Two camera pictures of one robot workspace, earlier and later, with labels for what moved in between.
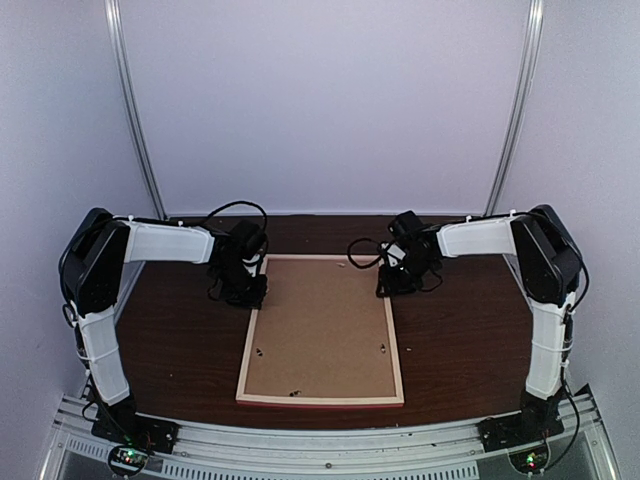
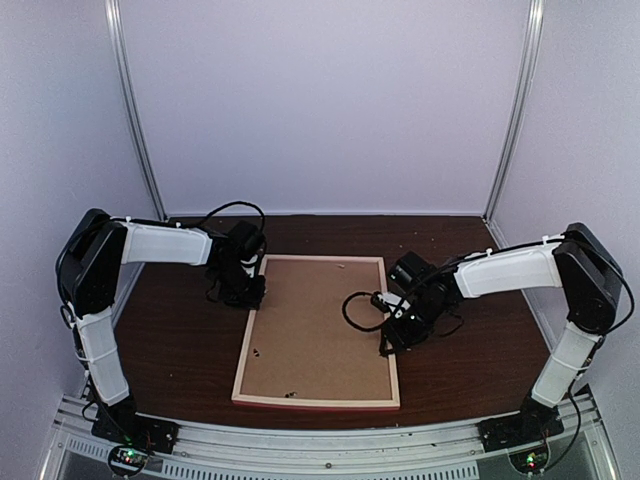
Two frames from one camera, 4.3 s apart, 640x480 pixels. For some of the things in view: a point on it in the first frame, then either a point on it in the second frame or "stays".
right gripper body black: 409,277 to 415,331
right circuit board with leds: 530,461 stays
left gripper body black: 238,289 stays
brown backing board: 323,329 stays
